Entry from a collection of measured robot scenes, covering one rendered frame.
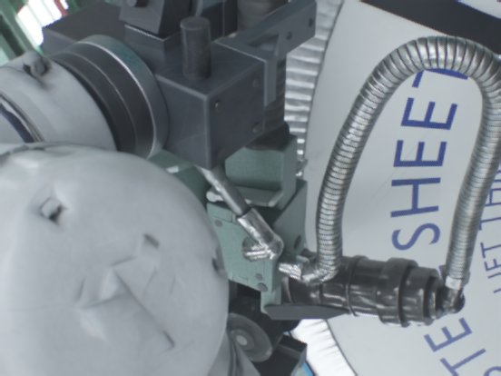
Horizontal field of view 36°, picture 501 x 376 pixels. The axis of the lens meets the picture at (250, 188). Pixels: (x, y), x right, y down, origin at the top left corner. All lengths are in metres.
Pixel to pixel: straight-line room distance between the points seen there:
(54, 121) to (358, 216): 0.51
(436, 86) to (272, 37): 0.32
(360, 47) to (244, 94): 0.34
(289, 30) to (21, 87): 0.19
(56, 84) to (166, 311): 0.17
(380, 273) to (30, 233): 0.49
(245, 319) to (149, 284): 0.47
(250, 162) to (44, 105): 0.24
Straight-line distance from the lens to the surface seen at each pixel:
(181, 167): 0.57
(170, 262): 0.23
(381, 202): 0.82
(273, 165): 0.57
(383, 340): 0.93
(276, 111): 0.55
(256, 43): 0.47
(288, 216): 0.60
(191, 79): 0.40
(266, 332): 0.70
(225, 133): 0.41
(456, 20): 0.75
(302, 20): 0.51
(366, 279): 0.68
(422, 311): 0.66
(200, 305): 0.24
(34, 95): 0.37
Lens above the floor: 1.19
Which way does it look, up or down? 10 degrees up
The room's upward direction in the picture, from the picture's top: 115 degrees counter-clockwise
